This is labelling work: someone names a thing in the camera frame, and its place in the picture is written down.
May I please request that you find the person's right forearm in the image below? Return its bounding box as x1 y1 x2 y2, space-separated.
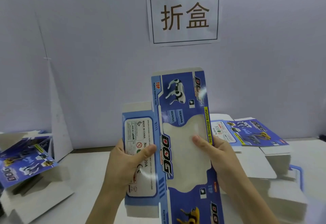
224 180 282 224

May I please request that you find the stack of boxes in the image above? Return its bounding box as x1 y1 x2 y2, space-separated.
209 113 309 223

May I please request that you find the person's left forearm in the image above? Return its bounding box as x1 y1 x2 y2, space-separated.
85 191 128 224

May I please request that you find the person's right hand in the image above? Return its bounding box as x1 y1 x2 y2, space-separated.
192 134 246 195

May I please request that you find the person's left hand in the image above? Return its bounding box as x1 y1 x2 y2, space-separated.
103 140 158 203

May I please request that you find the white paper wall sign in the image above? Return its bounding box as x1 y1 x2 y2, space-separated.
147 0 224 47

